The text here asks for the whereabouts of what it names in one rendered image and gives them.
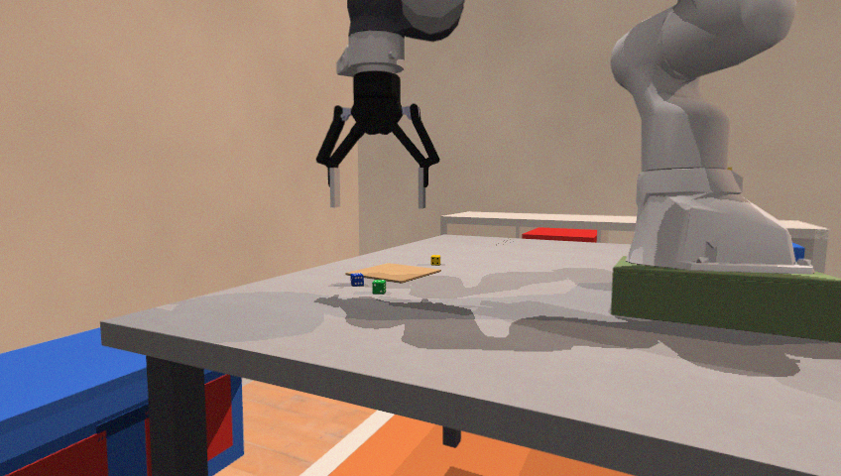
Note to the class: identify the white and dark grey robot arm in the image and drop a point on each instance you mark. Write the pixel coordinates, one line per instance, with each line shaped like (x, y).
(693, 211)

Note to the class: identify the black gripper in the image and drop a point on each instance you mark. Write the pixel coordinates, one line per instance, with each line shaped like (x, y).
(376, 109)

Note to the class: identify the tan square mat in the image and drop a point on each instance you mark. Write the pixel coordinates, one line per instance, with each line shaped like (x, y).
(395, 273)

